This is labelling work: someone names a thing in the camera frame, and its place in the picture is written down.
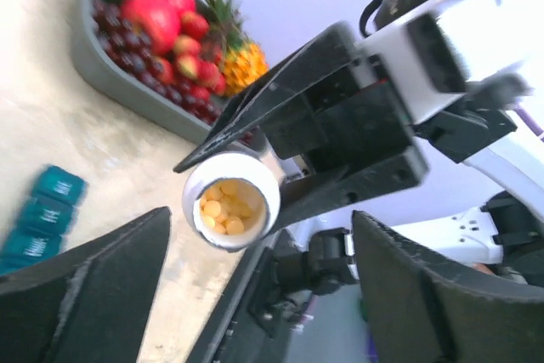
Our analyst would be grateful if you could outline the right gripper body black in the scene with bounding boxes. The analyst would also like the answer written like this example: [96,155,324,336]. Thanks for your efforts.
[259,57,417,178]

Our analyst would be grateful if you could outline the white vitamin pill bottle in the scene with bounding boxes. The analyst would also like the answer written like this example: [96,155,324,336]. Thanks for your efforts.
[182,151,281,252]

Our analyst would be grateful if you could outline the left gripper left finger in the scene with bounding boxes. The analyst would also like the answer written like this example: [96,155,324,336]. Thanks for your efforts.
[1,207,171,363]

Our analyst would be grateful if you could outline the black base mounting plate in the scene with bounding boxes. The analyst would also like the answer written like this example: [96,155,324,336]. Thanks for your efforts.
[186,226,362,363]

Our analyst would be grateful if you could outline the small pineapple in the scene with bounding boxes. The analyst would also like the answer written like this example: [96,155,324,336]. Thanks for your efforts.
[201,0,269,97]

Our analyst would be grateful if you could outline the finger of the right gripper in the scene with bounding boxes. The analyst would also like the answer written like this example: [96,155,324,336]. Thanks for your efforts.
[173,21,356,173]
[278,146,428,225]

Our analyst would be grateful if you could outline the teal weekly pill organizer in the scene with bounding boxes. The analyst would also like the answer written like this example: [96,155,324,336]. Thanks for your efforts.
[1,165,88,275]

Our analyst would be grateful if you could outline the grey fruit tray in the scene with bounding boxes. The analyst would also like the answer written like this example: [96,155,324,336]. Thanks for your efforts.
[71,0,210,144]

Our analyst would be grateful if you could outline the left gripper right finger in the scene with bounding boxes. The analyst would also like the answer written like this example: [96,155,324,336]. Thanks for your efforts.
[352,212,543,363]

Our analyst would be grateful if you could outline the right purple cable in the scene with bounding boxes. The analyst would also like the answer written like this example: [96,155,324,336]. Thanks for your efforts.
[513,103,544,143]

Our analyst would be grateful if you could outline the dark grape bunch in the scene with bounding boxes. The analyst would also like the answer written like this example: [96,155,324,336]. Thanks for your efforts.
[91,0,220,125]

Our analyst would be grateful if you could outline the strawberry pile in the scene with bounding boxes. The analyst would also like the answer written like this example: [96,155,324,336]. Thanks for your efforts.
[170,10,226,96]

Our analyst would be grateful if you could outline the yellow pills in bottle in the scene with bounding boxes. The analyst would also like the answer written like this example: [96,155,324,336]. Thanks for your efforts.
[199,179,262,235]

